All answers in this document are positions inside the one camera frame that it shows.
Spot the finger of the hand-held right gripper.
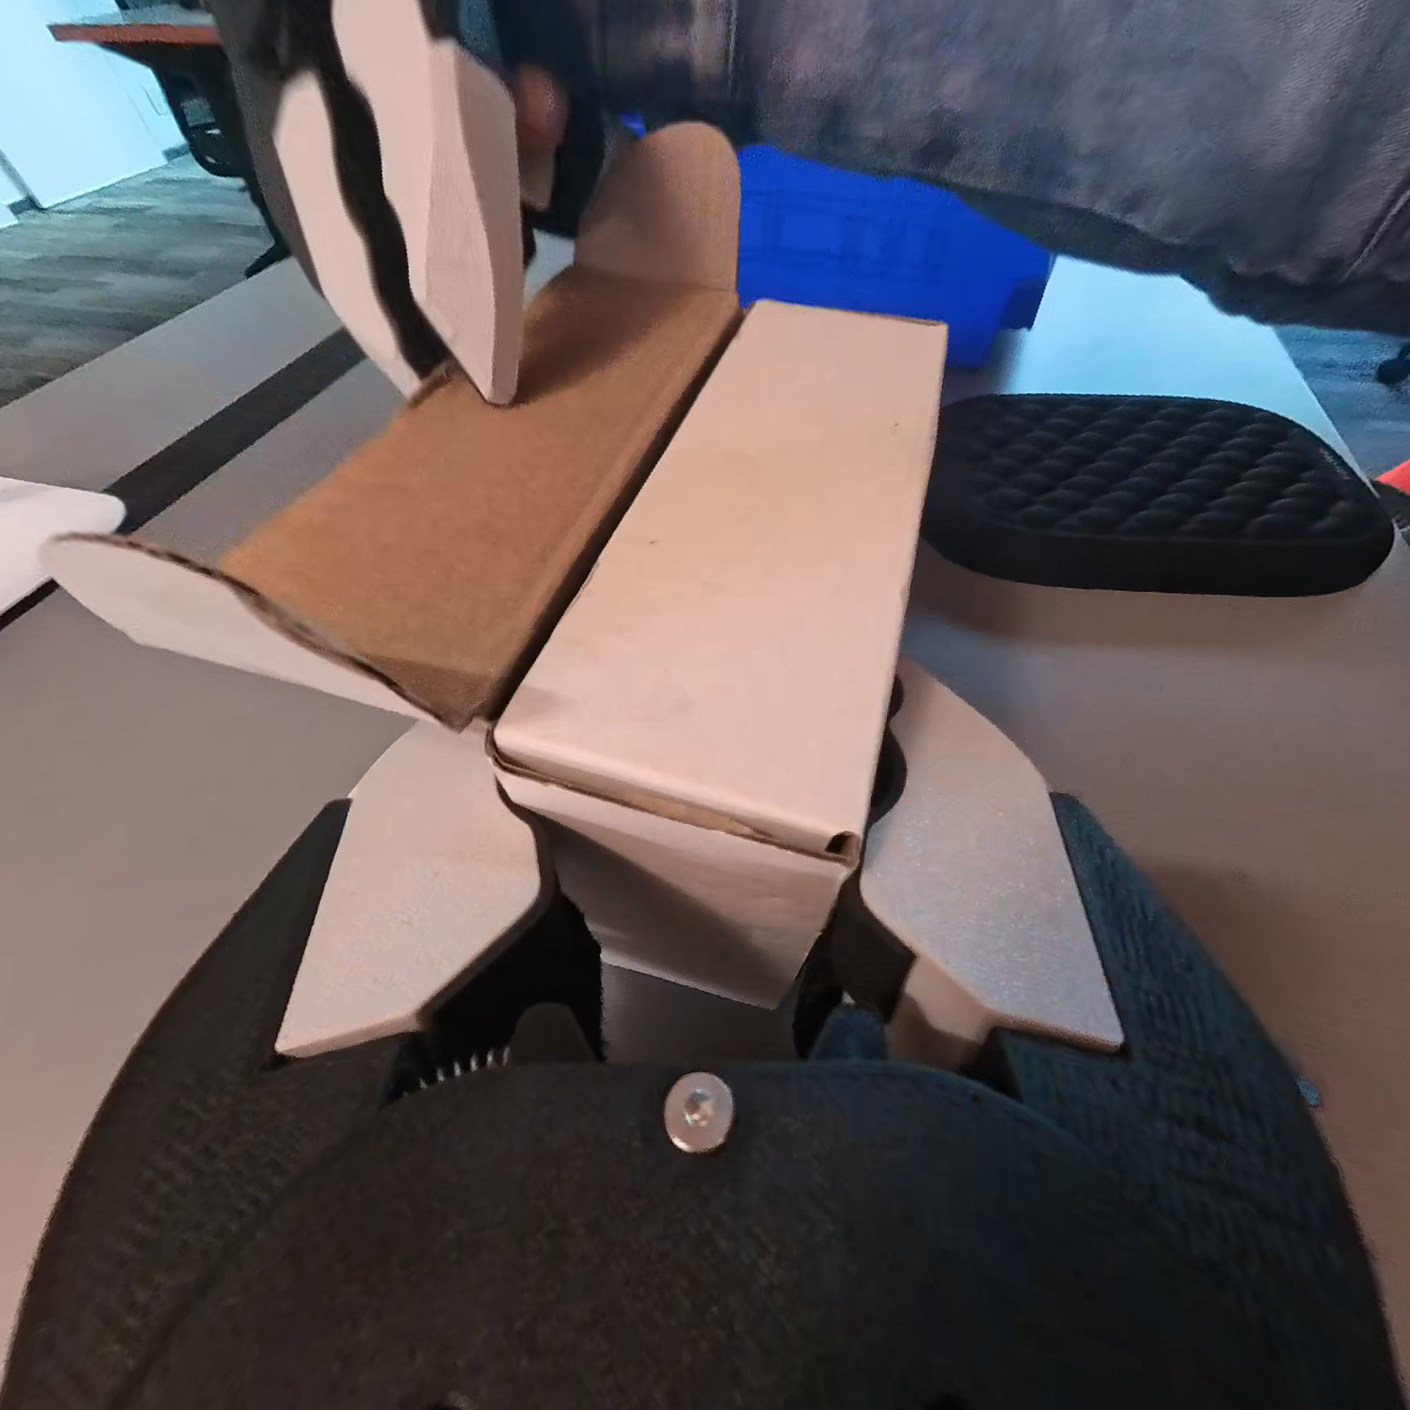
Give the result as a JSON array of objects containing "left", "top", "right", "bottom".
[
  {"left": 272, "top": 75, "right": 441, "bottom": 402},
  {"left": 331, "top": 0, "right": 529, "bottom": 406}
]

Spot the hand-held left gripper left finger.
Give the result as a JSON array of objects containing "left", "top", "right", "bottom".
[{"left": 274, "top": 716, "right": 556, "bottom": 1059}]

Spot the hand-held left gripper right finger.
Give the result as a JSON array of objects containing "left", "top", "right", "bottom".
[{"left": 858, "top": 657, "right": 1128, "bottom": 1072}]

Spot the white cardboard mailer box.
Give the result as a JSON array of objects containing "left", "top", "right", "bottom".
[{"left": 44, "top": 120, "right": 952, "bottom": 1008}]

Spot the person's right forearm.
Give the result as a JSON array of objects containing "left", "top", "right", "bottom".
[{"left": 616, "top": 0, "right": 1410, "bottom": 337}]

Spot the wood top office desk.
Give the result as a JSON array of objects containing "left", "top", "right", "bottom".
[{"left": 49, "top": 8, "right": 227, "bottom": 46}]

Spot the grey desk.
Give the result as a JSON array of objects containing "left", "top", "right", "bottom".
[{"left": 0, "top": 246, "right": 1410, "bottom": 1339}]

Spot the person's right hand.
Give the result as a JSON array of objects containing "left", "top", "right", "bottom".
[{"left": 512, "top": 60, "right": 569, "bottom": 213}]

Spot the black office chair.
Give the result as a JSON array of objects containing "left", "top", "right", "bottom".
[{"left": 164, "top": 43, "right": 294, "bottom": 276}]

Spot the blue plastic bin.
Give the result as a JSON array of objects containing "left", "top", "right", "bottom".
[{"left": 735, "top": 142, "right": 1056, "bottom": 370}]

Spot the black wrist rest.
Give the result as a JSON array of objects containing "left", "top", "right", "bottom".
[{"left": 923, "top": 392, "right": 1396, "bottom": 599}]

